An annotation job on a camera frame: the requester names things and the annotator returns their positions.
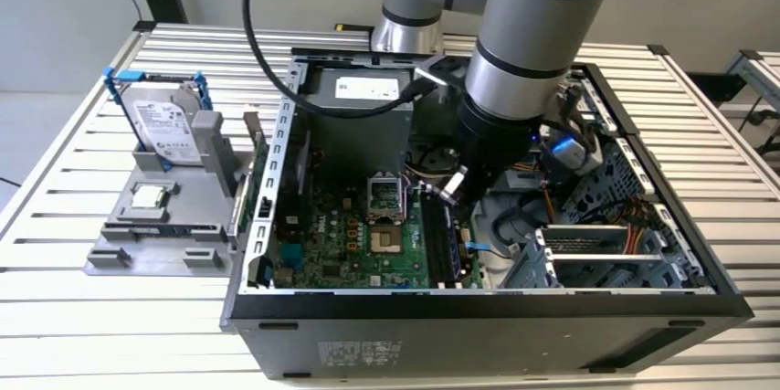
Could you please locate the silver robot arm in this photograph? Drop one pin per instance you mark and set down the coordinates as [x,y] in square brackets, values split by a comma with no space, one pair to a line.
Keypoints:
[536,20]

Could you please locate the black RAM slot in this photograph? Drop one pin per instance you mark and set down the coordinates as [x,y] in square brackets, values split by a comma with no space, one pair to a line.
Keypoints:
[429,239]
[436,239]
[444,248]

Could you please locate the grey power supply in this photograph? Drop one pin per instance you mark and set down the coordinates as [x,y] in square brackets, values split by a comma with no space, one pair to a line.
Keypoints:
[359,143]

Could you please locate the CPU socket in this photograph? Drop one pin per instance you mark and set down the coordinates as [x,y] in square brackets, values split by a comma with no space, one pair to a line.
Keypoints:
[385,239]

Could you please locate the grey metal disk bay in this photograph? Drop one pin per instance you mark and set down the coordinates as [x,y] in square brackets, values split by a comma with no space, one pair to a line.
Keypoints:
[597,258]

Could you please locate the green motherboard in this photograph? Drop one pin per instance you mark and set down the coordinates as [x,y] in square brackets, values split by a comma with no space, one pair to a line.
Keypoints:
[396,266]

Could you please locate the green graphics card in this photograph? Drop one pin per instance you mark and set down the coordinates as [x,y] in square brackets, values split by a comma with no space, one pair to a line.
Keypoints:
[260,157]

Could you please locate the teal board connector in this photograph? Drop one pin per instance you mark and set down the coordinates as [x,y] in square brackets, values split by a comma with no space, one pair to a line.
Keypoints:
[291,256]

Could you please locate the black PC case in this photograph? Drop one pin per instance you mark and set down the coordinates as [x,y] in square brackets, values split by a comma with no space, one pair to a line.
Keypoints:
[427,344]

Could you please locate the grey parts rack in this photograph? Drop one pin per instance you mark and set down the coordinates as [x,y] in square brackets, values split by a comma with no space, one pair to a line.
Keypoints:
[183,207]

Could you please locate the hard disk in blue carrier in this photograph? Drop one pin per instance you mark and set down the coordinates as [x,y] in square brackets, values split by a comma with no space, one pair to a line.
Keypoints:
[161,125]

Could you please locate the silver CPU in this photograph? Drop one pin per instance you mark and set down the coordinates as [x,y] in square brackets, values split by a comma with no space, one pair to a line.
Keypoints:
[148,199]

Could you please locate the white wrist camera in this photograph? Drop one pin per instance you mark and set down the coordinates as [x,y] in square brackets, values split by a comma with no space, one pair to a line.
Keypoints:
[569,152]

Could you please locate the aluminium frame side table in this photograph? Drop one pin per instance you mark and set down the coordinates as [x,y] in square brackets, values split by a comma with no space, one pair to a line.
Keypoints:
[752,63]

